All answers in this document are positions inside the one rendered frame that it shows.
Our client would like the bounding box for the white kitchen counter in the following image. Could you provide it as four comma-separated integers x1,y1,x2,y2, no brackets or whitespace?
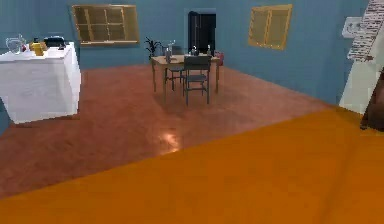
0,41,82,125

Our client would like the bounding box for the grey dining chair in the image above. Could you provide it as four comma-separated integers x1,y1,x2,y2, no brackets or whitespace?
164,45,186,92
182,54,213,107

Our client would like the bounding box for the wooden dining table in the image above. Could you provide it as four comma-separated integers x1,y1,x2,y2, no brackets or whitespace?
149,53,222,105

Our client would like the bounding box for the red bin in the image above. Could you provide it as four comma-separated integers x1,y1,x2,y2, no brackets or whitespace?
214,50,225,67

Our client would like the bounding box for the clear glass vase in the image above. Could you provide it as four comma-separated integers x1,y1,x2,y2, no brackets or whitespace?
162,39,177,64

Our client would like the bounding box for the dark house plant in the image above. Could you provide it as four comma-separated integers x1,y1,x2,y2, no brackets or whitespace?
143,36,162,61

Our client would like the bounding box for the dark room door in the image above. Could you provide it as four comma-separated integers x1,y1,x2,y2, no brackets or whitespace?
187,10,217,56

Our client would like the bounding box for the narrow yellow framed window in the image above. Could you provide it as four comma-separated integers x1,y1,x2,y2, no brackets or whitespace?
247,3,294,52

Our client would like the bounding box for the wide yellow framed window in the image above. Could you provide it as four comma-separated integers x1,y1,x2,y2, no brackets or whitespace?
71,3,141,46

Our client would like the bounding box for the black toaster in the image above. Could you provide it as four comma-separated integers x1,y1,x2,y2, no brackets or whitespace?
43,35,66,51

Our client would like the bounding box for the yellow box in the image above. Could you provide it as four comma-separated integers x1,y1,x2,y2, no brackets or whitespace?
29,37,48,57

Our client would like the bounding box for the brown wooden furniture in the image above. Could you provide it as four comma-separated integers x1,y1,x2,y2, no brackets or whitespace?
359,69,384,132

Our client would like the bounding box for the clear glass bowl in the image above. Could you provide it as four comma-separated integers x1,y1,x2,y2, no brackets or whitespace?
5,34,27,55

